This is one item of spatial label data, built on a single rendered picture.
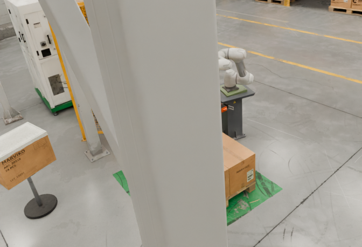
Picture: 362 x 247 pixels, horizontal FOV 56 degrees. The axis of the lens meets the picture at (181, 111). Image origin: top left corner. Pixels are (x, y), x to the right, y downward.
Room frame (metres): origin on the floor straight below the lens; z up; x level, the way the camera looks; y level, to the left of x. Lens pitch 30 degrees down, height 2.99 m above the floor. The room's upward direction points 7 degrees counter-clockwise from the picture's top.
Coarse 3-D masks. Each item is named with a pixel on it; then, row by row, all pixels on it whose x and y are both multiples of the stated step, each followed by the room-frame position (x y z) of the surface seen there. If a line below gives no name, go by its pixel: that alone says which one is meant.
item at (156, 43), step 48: (96, 0) 0.39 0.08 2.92; (144, 0) 0.35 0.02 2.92; (192, 0) 0.38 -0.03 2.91; (96, 48) 0.43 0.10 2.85; (144, 48) 0.35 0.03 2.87; (192, 48) 0.38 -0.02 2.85; (0, 96) 5.48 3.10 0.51; (144, 96) 0.34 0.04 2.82; (192, 96) 0.37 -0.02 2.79; (144, 144) 0.35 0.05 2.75; (192, 144) 0.37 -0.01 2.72; (144, 192) 0.37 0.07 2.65; (192, 192) 0.37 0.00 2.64; (144, 240) 0.42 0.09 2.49; (192, 240) 0.36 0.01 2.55
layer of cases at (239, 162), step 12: (228, 144) 3.27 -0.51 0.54; (240, 144) 3.24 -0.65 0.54; (228, 156) 3.04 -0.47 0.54; (240, 156) 3.01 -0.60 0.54; (252, 156) 3.02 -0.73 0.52; (228, 168) 2.84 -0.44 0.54; (240, 168) 2.92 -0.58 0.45; (252, 168) 3.02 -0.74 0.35; (228, 180) 2.83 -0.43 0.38; (240, 180) 2.92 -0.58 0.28; (252, 180) 3.02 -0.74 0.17; (228, 192) 2.83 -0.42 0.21
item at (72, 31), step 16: (48, 0) 0.74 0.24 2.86; (64, 0) 0.75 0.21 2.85; (48, 16) 0.74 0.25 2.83; (64, 16) 0.72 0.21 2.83; (80, 16) 0.73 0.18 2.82; (64, 32) 0.69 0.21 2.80; (80, 32) 0.70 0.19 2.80; (64, 48) 0.70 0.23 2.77; (80, 48) 0.67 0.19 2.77; (80, 64) 0.64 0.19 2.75; (96, 64) 0.65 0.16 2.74; (80, 80) 0.65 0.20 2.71; (96, 80) 0.62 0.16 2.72; (96, 96) 0.60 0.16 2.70; (96, 112) 0.60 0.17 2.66; (112, 128) 0.56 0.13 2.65; (112, 144) 0.56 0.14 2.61
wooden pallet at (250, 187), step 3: (249, 183) 3.00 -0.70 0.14; (252, 183) 3.01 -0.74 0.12; (246, 186) 2.97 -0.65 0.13; (249, 186) 2.99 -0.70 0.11; (252, 186) 3.01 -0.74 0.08; (240, 189) 2.92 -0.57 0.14; (243, 189) 2.94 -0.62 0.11; (246, 189) 3.03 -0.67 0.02; (249, 189) 2.99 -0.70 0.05; (252, 189) 3.01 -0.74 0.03; (237, 192) 2.90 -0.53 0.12; (240, 192) 2.92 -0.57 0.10; (249, 192) 2.99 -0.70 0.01; (231, 195) 2.84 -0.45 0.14; (234, 195) 2.87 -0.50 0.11; (228, 198) 2.82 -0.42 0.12
